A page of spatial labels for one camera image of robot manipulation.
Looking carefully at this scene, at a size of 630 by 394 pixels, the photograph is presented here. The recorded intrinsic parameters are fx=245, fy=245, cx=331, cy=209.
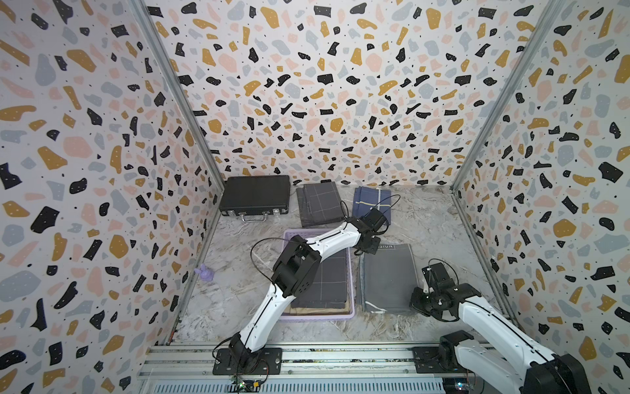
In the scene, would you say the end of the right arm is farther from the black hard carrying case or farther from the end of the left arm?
the black hard carrying case

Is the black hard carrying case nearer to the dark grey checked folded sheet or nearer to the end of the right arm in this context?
the dark grey checked folded sheet

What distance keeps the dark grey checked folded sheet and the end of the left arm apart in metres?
0.26

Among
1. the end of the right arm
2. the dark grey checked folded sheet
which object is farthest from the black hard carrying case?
the end of the right arm

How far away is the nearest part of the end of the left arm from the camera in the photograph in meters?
0.73

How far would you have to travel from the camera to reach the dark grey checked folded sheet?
109cm
